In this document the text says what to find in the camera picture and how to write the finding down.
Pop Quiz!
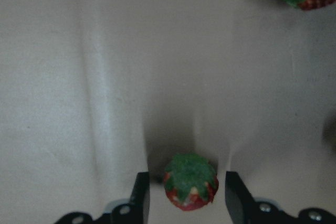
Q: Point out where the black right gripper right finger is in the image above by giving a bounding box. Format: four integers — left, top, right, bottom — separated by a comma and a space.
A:
225, 171, 335, 224

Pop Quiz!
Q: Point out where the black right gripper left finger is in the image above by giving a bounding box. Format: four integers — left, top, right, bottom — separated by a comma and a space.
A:
56, 172, 150, 223

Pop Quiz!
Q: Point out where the red strawberry green top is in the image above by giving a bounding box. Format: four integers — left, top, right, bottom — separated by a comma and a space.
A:
163, 153, 219, 211

